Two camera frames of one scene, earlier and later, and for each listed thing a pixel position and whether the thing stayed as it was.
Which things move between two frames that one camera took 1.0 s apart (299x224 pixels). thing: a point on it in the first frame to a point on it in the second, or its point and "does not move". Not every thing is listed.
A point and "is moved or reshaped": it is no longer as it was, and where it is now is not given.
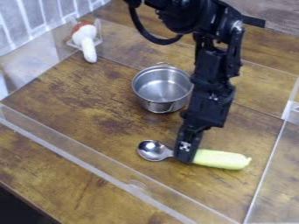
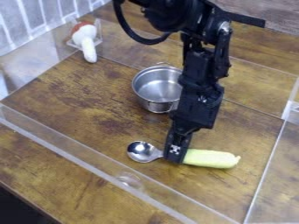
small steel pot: [163, 87] does not move
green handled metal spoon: [155, 150] is moved or reshaped
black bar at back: [254, 21] does not move
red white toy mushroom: [83, 34] does not move
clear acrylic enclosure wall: [57, 181] does not move
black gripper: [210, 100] to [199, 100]
